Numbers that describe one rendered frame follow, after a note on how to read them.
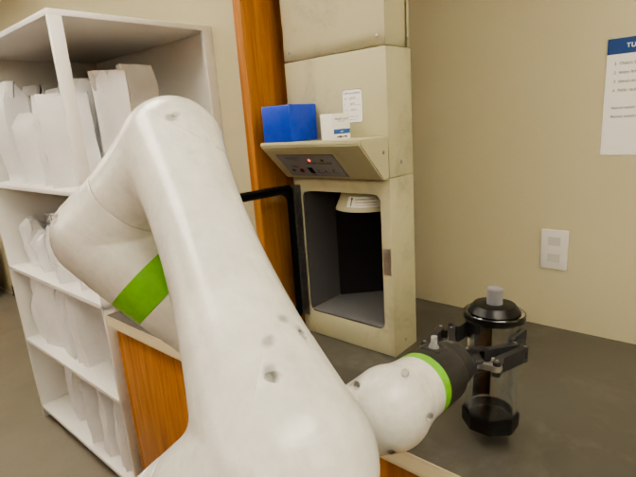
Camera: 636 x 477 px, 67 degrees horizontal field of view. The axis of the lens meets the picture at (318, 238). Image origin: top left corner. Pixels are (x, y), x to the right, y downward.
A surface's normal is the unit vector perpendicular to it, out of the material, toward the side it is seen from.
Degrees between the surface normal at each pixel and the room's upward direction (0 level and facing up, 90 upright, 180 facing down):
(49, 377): 90
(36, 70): 90
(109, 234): 105
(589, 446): 0
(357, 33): 90
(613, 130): 90
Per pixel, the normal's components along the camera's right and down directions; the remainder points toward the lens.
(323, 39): -0.65, 0.22
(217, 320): -0.32, -0.61
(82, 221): -0.17, 0.12
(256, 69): 0.76, 0.11
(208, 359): -0.54, -0.49
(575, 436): -0.07, -0.97
